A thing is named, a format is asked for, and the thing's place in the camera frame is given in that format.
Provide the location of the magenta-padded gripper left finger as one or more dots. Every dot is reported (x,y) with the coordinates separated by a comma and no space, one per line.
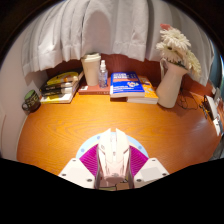
(76,171)

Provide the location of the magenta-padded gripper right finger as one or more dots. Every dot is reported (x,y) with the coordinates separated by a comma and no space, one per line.
(150,171)

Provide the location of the pink computer mouse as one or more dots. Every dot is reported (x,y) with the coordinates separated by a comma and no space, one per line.
(113,156)

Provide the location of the red-brown book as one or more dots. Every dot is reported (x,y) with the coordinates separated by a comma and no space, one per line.
(93,90)

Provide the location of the green and black mug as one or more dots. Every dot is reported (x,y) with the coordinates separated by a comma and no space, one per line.
(32,100)

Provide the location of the yellow and black book stack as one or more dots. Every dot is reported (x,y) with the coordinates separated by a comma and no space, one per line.
(60,88)

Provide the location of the white ceramic vase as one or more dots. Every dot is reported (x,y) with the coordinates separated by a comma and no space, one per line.
(170,88)

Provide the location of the silver laptop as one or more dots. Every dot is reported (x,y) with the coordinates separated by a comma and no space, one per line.
(211,108)

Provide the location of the blue book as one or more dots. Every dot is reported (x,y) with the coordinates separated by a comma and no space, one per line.
(126,85)

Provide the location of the clear sanitizer spray bottle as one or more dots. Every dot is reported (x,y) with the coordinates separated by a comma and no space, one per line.
(103,76)

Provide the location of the cream lidded tumbler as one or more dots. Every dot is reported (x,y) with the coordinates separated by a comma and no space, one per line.
(91,70)

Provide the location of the white flower bouquet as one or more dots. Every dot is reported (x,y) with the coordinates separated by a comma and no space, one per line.
(175,45)

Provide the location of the white sheer curtain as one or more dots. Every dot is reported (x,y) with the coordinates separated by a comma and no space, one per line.
(110,26)

